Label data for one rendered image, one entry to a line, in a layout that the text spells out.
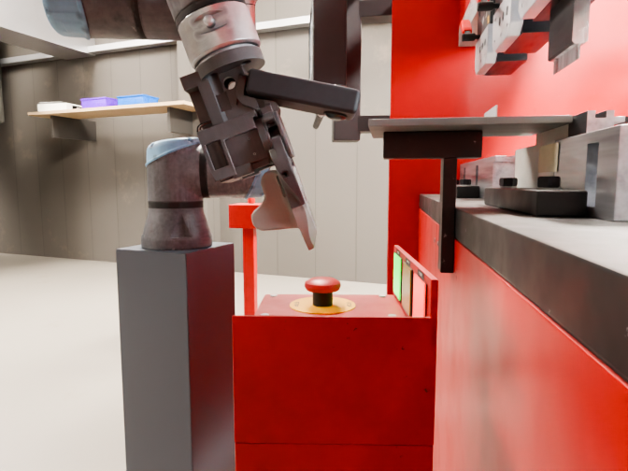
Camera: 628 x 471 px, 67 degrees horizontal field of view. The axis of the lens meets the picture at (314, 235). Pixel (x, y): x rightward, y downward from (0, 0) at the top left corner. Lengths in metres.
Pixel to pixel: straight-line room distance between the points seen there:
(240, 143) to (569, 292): 0.32
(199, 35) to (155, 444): 0.87
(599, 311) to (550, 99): 1.46
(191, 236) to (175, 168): 0.14
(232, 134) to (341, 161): 3.88
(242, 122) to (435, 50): 1.24
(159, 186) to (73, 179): 5.22
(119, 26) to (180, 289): 0.52
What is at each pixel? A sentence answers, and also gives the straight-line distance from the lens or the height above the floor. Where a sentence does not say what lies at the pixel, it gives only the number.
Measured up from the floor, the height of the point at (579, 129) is 0.98.
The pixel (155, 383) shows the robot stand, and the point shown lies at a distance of 1.09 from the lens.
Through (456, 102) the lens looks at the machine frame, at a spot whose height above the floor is 1.17.
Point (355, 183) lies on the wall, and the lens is 4.30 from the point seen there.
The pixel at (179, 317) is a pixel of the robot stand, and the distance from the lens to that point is 1.00.
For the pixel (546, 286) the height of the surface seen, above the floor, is 0.85.
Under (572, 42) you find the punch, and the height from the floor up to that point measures 1.10.
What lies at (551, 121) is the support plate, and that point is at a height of 0.99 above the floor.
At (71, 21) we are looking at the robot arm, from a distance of 0.66.
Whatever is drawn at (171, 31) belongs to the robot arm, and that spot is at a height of 1.09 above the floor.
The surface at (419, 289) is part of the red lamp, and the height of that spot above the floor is 0.82.
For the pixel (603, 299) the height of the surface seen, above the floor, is 0.86.
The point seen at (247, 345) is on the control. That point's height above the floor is 0.79.
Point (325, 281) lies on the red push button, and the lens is 0.50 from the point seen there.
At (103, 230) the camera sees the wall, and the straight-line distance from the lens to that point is 5.95.
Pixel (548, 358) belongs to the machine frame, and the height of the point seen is 0.80.
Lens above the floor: 0.91
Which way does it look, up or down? 6 degrees down
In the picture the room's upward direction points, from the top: straight up
